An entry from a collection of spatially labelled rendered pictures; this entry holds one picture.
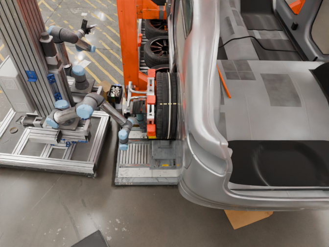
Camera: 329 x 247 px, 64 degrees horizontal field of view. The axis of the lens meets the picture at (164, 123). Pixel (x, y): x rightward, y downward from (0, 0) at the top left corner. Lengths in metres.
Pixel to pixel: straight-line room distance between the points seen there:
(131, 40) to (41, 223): 2.04
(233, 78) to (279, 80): 0.48
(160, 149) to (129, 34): 1.31
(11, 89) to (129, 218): 1.70
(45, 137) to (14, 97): 0.47
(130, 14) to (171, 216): 2.03
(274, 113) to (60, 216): 2.37
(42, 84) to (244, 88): 1.89
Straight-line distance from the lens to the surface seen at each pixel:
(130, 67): 2.83
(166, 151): 3.06
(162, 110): 2.32
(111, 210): 2.99
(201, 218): 2.98
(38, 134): 2.76
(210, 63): 1.72
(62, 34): 2.63
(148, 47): 4.05
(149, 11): 4.66
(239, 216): 3.08
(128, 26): 2.57
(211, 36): 1.87
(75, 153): 3.17
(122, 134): 2.22
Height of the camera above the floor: 2.75
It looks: 50 degrees down
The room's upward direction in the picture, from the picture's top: 4 degrees clockwise
